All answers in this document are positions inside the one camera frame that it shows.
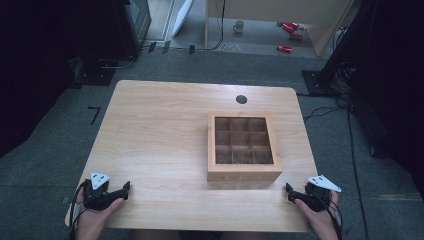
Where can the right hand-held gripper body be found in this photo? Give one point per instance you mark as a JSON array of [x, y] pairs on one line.
[[318, 196]]

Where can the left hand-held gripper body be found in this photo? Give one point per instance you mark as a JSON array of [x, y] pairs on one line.
[[97, 195]]

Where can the person's right hand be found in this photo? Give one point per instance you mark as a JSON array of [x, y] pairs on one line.
[[318, 221]]

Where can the person's left hand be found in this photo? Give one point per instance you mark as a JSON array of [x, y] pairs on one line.
[[95, 220]]

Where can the wooden compartment box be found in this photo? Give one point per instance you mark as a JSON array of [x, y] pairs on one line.
[[243, 146]]

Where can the black round table grommet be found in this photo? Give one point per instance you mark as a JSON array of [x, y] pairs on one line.
[[241, 99]]

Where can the black stand base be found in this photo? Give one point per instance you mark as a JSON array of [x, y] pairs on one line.
[[316, 83], [95, 75]]

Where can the red can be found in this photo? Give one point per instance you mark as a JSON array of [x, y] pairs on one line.
[[284, 49], [290, 26]]

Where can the dark cabinet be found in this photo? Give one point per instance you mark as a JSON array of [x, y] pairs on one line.
[[133, 23]]

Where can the grey mug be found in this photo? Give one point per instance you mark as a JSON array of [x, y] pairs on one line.
[[238, 26]]

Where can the white board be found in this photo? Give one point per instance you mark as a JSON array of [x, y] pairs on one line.
[[182, 16]]

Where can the light wooden shelf unit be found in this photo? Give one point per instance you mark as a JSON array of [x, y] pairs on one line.
[[266, 10]]

